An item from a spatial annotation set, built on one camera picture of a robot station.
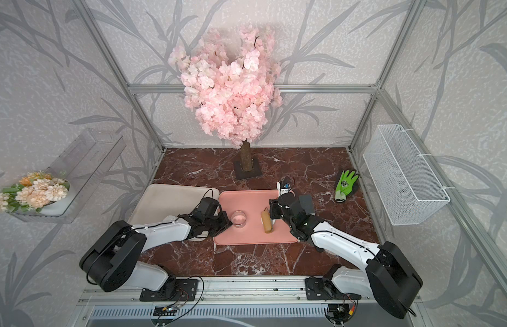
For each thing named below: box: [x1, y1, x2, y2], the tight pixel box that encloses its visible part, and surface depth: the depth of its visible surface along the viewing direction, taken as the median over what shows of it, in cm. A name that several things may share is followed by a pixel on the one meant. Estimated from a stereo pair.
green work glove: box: [334, 169, 360, 203], surface depth 104 cm
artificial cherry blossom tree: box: [168, 23, 283, 171], surface depth 66 cm
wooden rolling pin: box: [260, 207, 274, 234], surface depth 89 cm
